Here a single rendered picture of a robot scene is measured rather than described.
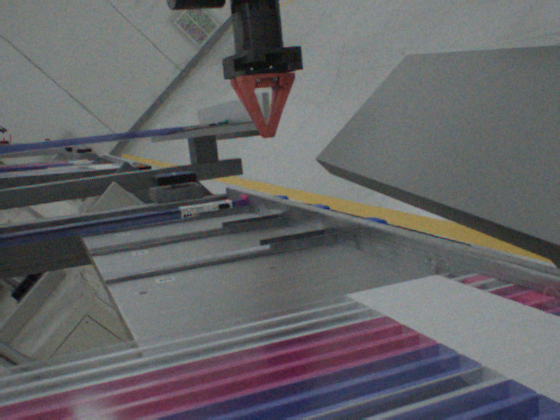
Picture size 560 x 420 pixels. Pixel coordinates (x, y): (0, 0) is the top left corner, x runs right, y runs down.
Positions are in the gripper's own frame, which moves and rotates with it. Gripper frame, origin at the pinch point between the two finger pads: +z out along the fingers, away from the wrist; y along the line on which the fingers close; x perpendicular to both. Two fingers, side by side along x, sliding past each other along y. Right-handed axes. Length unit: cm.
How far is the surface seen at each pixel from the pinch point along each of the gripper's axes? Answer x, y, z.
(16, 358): -37, -80, 49
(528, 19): 142, -105, -24
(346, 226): -3.7, 25.5, 7.2
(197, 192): -7.6, -7.5, 7.1
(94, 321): -19, -84, 45
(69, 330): -25, -84, 46
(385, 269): -5.2, 33.7, 8.7
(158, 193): -12.5, -7.5, 6.5
